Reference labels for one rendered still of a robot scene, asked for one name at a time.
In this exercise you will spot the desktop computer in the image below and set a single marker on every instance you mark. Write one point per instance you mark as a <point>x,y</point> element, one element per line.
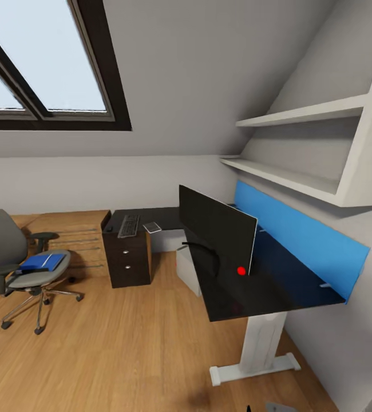
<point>185,269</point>

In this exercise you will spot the desk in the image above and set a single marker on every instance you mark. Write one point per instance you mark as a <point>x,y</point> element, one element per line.
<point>278,282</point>

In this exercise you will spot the keyboard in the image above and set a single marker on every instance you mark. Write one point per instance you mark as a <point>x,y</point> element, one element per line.
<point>129,226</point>

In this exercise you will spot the monitor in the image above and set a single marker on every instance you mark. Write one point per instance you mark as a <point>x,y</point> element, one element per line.
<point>228,230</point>

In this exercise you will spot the fixed window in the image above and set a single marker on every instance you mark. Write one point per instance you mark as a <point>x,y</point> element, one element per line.
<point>58,69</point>

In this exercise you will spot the notebook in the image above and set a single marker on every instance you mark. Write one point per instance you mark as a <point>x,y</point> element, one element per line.
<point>152,227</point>

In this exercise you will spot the swivel chair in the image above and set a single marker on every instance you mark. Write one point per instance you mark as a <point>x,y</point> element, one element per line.
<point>13,251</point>

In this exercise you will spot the folder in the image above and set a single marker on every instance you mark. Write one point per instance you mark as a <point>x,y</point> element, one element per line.
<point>40,263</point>

